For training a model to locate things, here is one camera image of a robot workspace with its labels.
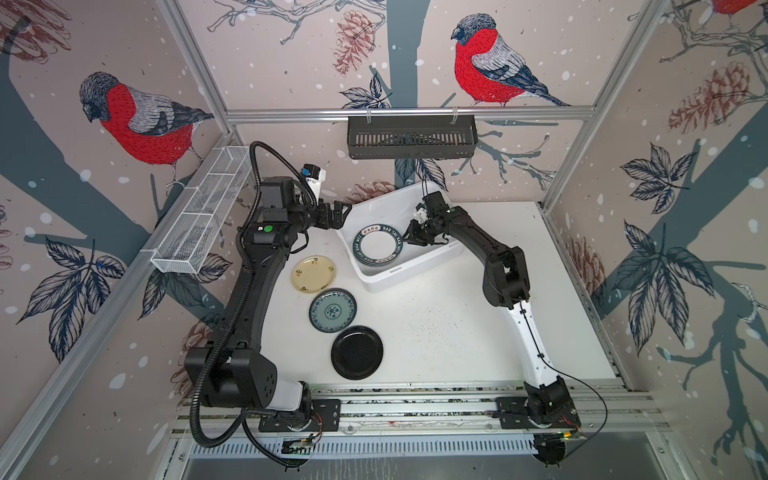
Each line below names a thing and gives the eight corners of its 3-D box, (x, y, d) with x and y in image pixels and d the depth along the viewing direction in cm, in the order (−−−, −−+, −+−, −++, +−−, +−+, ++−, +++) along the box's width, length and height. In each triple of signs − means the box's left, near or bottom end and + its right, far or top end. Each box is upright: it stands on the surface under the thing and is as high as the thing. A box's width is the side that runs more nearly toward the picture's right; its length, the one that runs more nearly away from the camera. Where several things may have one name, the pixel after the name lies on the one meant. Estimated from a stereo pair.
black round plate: (328, 379, 80) (327, 377, 79) (335, 328, 90) (334, 325, 88) (382, 379, 80) (382, 377, 79) (383, 328, 90) (383, 325, 88)
